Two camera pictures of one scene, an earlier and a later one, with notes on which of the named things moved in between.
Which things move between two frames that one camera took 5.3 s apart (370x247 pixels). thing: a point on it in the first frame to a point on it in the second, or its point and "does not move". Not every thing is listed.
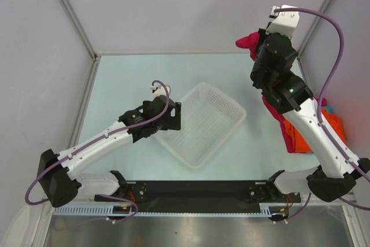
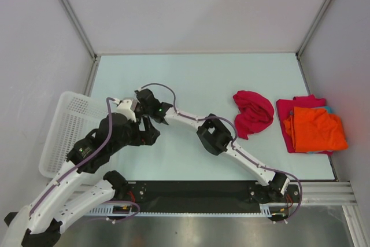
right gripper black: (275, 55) to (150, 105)
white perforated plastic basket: (209, 118) to (75, 115)
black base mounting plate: (195, 195) does not move
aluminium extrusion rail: (315, 200) does not move
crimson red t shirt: (251, 42) to (256, 113)
